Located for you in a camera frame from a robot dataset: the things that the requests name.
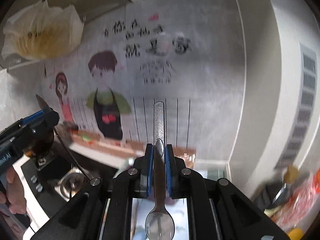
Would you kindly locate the plastic bag hanging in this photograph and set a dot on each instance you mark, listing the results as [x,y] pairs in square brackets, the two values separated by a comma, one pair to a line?
[40,32]

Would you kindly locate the grey smiley-handle spoon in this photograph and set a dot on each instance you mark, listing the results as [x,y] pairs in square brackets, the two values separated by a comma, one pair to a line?
[42,104]

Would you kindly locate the cartoon wall sticker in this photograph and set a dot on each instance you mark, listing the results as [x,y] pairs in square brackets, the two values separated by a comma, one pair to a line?
[124,64]

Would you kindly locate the gas stove burner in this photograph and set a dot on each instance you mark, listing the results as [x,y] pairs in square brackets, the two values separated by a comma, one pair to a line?
[58,176]

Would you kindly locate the left hand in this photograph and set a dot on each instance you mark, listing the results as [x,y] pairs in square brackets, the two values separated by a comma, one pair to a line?
[14,193]

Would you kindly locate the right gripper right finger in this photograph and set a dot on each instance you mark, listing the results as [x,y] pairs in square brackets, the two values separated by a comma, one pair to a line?
[171,172]

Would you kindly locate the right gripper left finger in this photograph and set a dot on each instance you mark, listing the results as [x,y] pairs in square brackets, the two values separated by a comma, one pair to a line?
[146,172]

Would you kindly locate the steel spoon textured handle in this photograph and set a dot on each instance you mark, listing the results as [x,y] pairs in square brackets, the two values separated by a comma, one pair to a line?
[159,223]

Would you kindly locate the white range hood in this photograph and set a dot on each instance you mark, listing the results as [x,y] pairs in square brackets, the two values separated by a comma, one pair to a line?
[280,114]

